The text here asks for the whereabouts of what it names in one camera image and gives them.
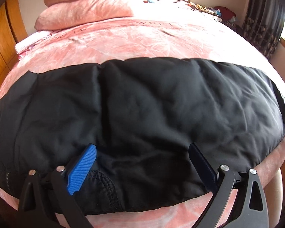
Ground pink leaf-pattern blanket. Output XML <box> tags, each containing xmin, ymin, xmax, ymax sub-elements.
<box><xmin>0</xmin><ymin>10</ymin><xmax>285</xmax><ymax>227</ymax></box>

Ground white pink folded towel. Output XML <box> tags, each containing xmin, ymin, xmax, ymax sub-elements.
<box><xmin>15</xmin><ymin>30</ymin><xmax>53</xmax><ymax>55</ymax></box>

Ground lower pink pillow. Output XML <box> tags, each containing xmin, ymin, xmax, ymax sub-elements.
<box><xmin>34</xmin><ymin>0</ymin><xmax>142</xmax><ymax>31</ymax></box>

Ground patterned dark curtain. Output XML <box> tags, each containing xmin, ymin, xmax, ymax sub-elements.
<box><xmin>243</xmin><ymin>0</ymin><xmax>285</xmax><ymax>60</ymax></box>

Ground cluttered bedside items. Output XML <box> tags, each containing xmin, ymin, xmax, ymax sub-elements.
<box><xmin>142</xmin><ymin>0</ymin><xmax>238</xmax><ymax>27</ymax></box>

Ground wooden wardrobe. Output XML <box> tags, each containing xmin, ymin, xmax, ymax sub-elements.
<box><xmin>0</xmin><ymin>0</ymin><xmax>28</xmax><ymax>88</ymax></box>

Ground black padded pants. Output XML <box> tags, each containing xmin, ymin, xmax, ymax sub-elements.
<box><xmin>0</xmin><ymin>58</ymin><xmax>285</xmax><ymax>215</ymax></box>

